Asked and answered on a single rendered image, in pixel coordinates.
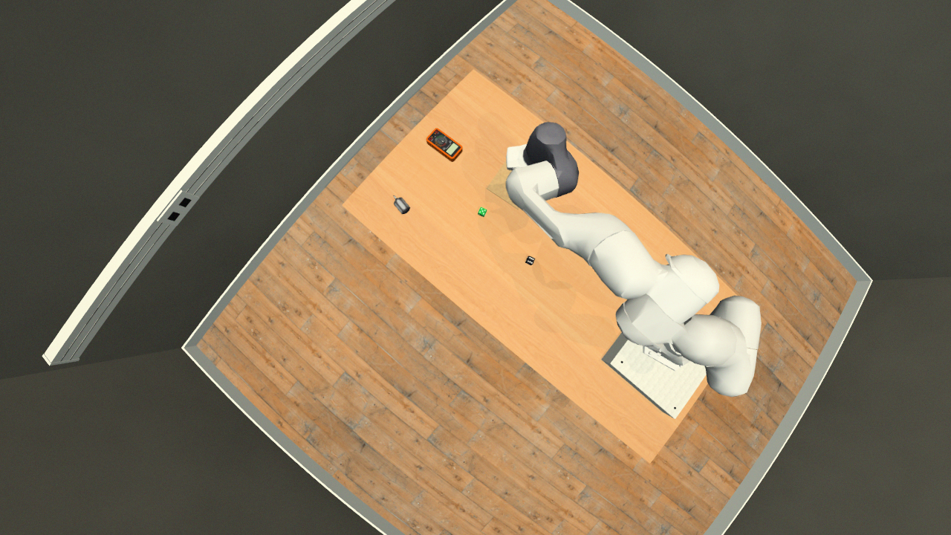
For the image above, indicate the orange digital multimeter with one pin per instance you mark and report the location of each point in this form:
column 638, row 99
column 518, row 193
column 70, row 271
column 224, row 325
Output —
column 444, row 144

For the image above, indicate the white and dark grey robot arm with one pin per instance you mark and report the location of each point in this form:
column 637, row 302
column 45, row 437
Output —
column 675, row 293

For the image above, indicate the tan textured mat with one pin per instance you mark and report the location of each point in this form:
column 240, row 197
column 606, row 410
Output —
column 497, row 185

